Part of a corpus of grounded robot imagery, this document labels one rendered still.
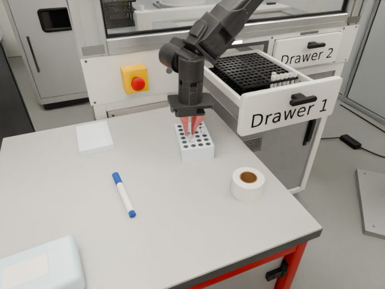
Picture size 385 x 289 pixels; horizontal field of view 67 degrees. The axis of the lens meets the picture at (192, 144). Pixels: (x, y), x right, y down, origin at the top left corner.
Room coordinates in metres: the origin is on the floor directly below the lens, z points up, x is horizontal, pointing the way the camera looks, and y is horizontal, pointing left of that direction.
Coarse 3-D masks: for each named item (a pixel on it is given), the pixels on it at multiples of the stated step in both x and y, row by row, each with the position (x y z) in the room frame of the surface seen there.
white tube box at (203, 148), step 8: (176, 128) 0.66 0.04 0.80; (200, 128) 0.67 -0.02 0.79; (176, 136) 0.64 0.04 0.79; (184, 136) 0.62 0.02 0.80; (200, 136) 0.62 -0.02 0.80; (208, 136) 0.62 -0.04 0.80; (184, 144) 0.59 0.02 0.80; (192, 144) 0.59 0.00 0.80; (200, 144) 0.60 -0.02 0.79; (208, 144) 0.60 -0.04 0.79; (184, 152) 0.57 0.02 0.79; (192, 152) 0.57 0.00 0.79; (200, 152) 0.57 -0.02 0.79; (208, 152) 0.58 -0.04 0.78; (184, 160) 0.57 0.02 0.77; (192, 160) 0.57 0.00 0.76
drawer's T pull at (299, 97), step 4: (292, 96) 0.64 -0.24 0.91; (296, 96) 0.63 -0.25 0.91; (300, 96) 0.63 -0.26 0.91; (304, 96) 0.63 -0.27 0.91; (308, 96) 0.63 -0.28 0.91; (312, 96) 0.63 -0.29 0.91; (292, 100) 0.61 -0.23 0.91; (296, 100) 0.61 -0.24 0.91; (300, 100) 0.61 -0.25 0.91; (304, 100) 0.61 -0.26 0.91; (308, 100) 0.62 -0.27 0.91; (312, 100) 0.62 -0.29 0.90; (292, 104) 0.60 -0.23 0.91; (296, 104) 0.60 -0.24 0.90; (300, 104) 0.61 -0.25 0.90
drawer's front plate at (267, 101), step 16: (320, 80) 0.68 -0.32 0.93; (336, 80) 0.69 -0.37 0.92; (256, 96) 0.60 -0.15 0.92; (272, 96) 0.62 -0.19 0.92; (288, 96) 0.64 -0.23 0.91; (320, 96) 0.68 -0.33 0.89; (336, 96) 0.70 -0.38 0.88; (240, 112) 0.60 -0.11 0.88; (256, 112) 0.61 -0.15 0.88; (272, 112) 0.62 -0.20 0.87; (304, 112) 0.66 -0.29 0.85; (320, 112) 0.68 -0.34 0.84; (240, 128) 0.59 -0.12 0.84; (256, 128) 0.61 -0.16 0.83; (272, 128) 0.63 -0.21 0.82
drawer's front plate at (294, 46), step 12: (312, 36) 1.06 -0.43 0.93; (324, 36) 1.08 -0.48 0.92; (336, 36) 1.10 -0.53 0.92; (276, 48) 1.01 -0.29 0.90; (288, 48) 1.03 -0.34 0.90; (300, 48) 1.05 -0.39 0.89; (324, 48) 1.09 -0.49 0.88; (336, 48) 1.11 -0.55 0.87; (288, 60) 1.03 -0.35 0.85; (300, 60) 1.05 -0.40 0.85; (312, 60) 1.07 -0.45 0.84; (324, 60) 1.09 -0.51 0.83
